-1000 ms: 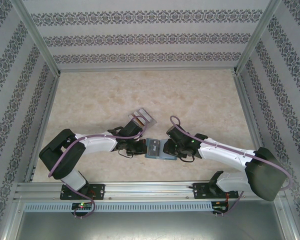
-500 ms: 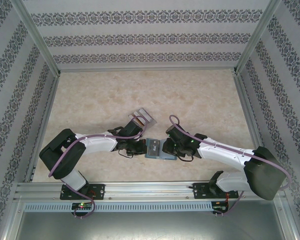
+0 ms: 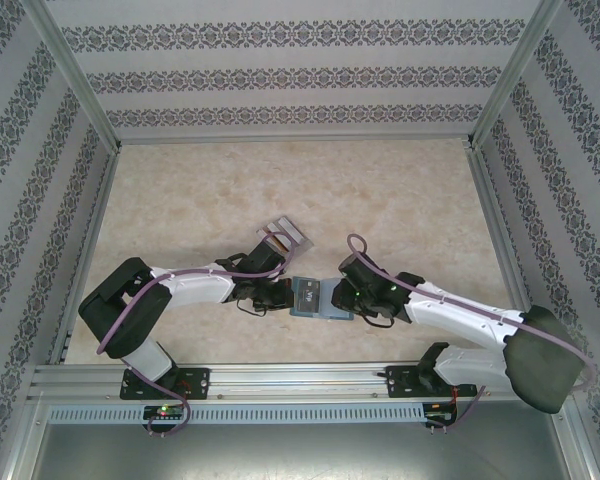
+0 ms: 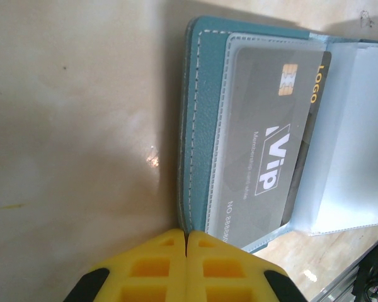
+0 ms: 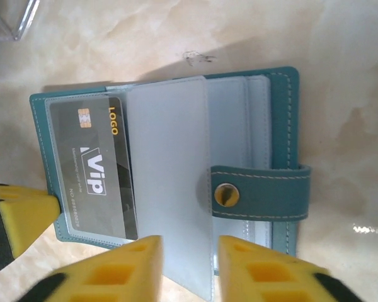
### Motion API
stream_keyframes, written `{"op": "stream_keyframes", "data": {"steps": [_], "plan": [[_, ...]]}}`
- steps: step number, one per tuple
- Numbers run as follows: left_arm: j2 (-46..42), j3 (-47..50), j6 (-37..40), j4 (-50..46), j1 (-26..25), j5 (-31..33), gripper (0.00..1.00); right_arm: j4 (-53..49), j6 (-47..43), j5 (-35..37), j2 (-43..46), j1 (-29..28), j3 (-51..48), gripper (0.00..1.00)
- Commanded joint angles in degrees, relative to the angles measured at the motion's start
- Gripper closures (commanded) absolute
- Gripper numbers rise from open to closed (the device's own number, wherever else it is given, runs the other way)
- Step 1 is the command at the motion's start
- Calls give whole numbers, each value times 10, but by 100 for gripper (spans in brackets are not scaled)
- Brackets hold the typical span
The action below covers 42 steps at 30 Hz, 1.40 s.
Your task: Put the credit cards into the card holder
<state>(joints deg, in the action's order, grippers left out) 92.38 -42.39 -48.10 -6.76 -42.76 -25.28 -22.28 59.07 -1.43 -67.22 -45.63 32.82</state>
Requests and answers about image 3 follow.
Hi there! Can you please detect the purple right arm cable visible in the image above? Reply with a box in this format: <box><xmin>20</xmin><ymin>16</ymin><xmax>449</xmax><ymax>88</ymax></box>
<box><xmin>347</xmin><ymin>233</ymin><xmax>599</xmax><ymax>432</ymax></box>

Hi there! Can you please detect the aluminium table side rail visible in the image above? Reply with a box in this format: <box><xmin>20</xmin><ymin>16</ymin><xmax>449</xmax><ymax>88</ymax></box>
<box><xmin>467</xmin><ymin>147</ymin><xmax>531</xmax><ymax>321</ymax></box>
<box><xmin>49</xmin><ymin>149</ymin><xmax>124</xmax><ymax>365</ymax></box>

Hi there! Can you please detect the dark VIP credit card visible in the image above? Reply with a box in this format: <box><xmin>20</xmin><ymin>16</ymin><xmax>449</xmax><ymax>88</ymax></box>
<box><xmin>290</xmin><ymin>277</ymin><xmax>324</xmax><ymax>317</ymax></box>

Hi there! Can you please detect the aluminium corner frame post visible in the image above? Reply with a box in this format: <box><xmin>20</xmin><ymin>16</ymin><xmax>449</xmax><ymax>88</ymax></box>
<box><xmin>19</xmin><ymin>0</ymin><xmax>124</xmax><ymax>151</ymax></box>
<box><xmin>467</xmin><ymin>0</ymin><xmax>566</xmax><ymax>149</ymax></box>

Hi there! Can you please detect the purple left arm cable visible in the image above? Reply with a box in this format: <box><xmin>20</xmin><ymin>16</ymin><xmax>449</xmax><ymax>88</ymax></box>
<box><xmin>97</xmin><ymin>234</ymin><xmax>301</xmax><ymax>439</ymax></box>

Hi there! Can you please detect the thin black left gripper cable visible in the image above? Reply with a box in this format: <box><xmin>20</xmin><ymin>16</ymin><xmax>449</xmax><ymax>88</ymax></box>
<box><xmin>234</xmin><ymin>297</ymin><xmax>281</xmax><ymax>317</ymax></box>

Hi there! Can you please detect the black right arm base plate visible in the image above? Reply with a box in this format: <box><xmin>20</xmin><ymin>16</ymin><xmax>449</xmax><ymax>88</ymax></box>
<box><xmin>387</xmin><ymin>365</ymin><xmax>479</xmax><ymax>399</ymax></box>

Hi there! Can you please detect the grey metal sheet panel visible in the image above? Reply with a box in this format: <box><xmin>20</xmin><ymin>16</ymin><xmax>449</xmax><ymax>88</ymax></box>
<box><xmin>29</xmin><ymin>422</ymin><xmax>581</xmax><ymax>480</ymax></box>

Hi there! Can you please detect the thin black right gripper cable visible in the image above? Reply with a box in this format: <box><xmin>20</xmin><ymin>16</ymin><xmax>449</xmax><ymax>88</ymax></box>
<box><xmin>359</xmin><ymin>309</ymin><xmax>396</xmax><ymax>329</ymax></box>

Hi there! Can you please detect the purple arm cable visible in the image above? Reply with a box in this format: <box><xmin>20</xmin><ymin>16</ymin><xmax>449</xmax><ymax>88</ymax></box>
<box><xmin>347</xmin><ymin>233</ymin><xmax>599</xmax><ymax>432</ymax></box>
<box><xmin>97</xmin><ymin>234</ymin><xmax>301</xmax><ymax>439</ymax></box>

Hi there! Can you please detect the slotted grey cable duct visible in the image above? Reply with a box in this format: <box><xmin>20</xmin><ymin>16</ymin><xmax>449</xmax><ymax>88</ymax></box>
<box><xmin>47</xmin><ymin>403</ymin><xmax>427</xmax><ymax>424</ymax></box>

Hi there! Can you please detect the blue card holder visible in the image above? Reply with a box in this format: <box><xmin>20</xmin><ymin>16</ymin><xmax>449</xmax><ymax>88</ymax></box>
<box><xmin>288</xmin><ymin>276</ymin><xmax>354</xmax><ymax>321</ymax></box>

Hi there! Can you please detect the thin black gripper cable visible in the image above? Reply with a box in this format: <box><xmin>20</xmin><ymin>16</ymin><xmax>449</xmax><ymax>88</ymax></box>
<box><xmin>234</xmin><ymin>297</ymin><xmax>281</xmax><ymax>317</ymax></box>
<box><xmin>359</xmin><ymin>309</ymin><xmax>396</xmax><ymax>329</ymax></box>

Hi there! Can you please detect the aluminium front frame upright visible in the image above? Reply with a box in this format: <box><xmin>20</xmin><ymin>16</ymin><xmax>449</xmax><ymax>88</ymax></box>
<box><xmin>0</xmin><ymin>392</ymin><xmax>49</xmax><ymax>480</ymax></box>
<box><xmin>549</xmin><ymin>404</ymin><xmax>600</xmax><ymax>480</ymax></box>

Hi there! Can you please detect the aluminium mounting rail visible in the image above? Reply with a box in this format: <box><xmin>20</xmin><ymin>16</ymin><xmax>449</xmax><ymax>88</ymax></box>
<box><xmin>29</xmin><ymin>363</ymin><xmax>567</xmax><ymax>401</ymax></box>

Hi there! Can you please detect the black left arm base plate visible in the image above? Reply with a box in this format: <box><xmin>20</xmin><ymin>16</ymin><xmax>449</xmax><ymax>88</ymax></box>
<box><xmin>121</xmin><ymin>367</ymin><xmax>212</xmax><ymax>402</ymax></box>

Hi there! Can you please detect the circuit board with green light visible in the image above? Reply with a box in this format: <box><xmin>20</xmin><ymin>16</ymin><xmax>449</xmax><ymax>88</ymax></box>
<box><xmin>143</xmin><ymin>405</ymin><xmax>185</xmax><ymax>420</ymax></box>

